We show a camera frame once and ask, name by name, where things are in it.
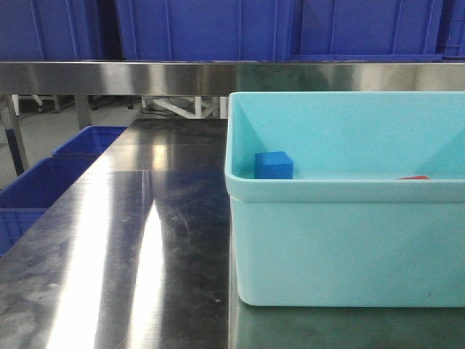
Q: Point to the red cube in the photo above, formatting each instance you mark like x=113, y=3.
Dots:
x=417, y=177

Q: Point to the blue cube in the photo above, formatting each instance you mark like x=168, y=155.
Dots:
x=273, y=165

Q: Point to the light cyan plastic tub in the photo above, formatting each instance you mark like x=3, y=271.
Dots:
x=343, y=232

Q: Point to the blue bin far left floor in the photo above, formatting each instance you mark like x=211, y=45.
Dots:
x=90, y=142

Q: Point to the blue bin floor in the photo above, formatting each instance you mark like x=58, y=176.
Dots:
x=90, y=142
x=27, y=198

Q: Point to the blue crate upper middle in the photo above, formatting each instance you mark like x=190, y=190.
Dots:
x=192, y=31

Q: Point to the blue crate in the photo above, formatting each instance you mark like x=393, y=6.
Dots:
x=373, y=31
x=50, y=31
x=192, y=31

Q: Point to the blue crate upper right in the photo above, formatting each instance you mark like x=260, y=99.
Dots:
x=373, y=31

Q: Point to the blue bin near left floor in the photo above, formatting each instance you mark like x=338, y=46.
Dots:
x=27, y=198

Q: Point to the blue crate upper left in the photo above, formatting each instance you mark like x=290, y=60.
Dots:
x=50, y=31

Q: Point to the stainless steel shelf rail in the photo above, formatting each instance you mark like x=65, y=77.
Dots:
x=221, y=79

